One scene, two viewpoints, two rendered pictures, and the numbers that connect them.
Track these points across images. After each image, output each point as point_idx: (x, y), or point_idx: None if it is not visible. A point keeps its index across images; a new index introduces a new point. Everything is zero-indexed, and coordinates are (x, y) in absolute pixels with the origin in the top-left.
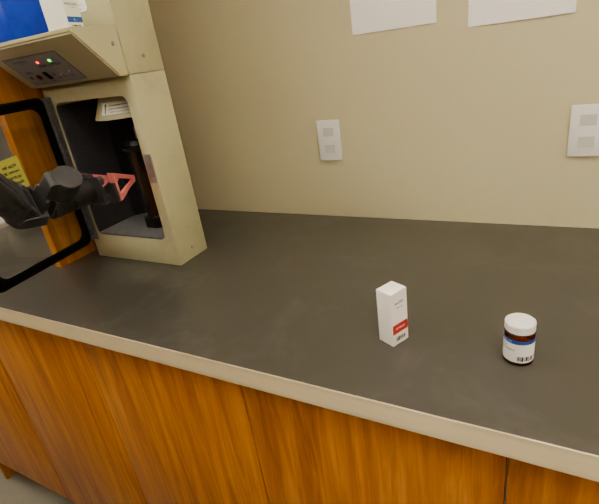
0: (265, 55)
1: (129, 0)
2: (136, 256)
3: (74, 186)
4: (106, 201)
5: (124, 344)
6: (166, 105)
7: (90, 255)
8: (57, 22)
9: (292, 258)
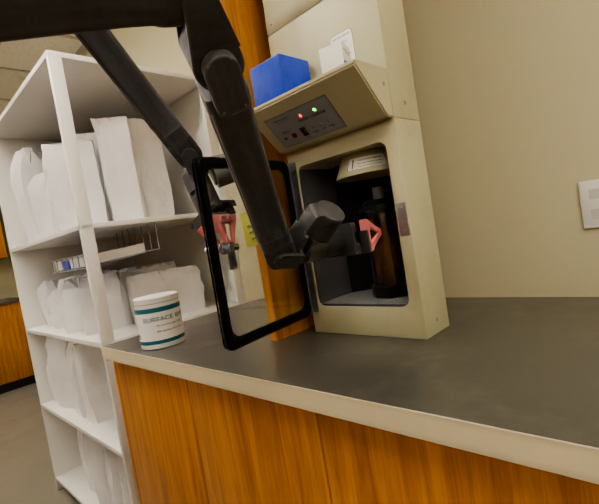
0: (507, 121)
1: (397, 50)
2: (364, 330)
3: (338, 220)
4: (356, 250)
5: (401, 418)
6: (420, 155)
7: (305, 331)
8: (333, 67)
9: (594, 333)
